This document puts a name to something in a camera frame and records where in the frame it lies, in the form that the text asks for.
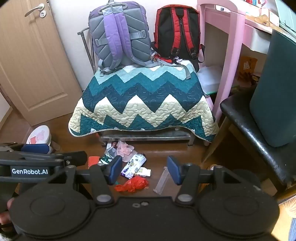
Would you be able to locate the silver door handle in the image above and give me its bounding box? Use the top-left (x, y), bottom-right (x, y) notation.
top-left (25, 3), bottom-right (47, 18)

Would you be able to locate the metal bed frame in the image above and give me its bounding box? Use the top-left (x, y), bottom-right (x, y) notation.
top-left (98, 128), bottom-right (196, 146)

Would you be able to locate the small white bottle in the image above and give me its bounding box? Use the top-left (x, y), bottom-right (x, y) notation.
top-left (135, 167), bottom-right (152, 177)

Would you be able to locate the white purple snack wrapper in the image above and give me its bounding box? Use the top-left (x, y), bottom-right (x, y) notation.
top-left (120, 154), bottom-right (147, 179)

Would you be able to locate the dark metal rack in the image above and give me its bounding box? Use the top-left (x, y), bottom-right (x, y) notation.
top-left (77, 27), bottom-right (96, 74)

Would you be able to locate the teal zigzag quilt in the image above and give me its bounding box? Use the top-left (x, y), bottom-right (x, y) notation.
top-left (68, 60), bottom-right (219, 141)

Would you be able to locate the red black backpack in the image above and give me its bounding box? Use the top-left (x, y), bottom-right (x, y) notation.
top-left (152, 4), bottom-right (205, 72)

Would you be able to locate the red plastic bag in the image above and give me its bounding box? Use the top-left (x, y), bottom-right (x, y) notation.
top-left (114, 176), bottom-right (149, 193)

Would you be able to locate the pink desk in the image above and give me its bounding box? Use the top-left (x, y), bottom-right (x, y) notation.
top-left (197, 1), bottom-right (272, 121)

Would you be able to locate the purple grey backpack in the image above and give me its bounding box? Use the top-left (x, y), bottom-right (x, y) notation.
top-left (88, 1), bottom-right (160, 74)

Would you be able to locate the person's left hand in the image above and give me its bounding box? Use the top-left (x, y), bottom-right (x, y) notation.
top-left (0, 198), bottom-right (14, 232)

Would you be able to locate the black seat wooden chair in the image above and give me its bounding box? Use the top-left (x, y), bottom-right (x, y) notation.
top-left (202, 89), bottom-right (295, 189)

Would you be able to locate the green white wrapper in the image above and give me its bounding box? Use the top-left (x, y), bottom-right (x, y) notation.
top-left (98, 142), bottom-right (117, 166)

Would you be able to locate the clear plastic blister package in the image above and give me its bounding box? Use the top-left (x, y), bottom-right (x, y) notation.
top-left (153, 167), bottom-right (171, 195)

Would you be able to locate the white pink slipper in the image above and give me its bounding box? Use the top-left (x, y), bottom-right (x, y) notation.
top-left (26, 125), bottom-right (51, 145)

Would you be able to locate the teal trash bin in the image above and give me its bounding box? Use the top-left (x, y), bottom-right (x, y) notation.
top-left (250, 30), bottom-right (295, 147)

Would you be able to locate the pink tissue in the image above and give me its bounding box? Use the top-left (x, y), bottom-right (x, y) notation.
top-left (116, 141), bottom-right (137, 163)

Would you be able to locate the wooden door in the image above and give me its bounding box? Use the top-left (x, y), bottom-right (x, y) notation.
top-left (1, 1), bottom-right (82, 126)

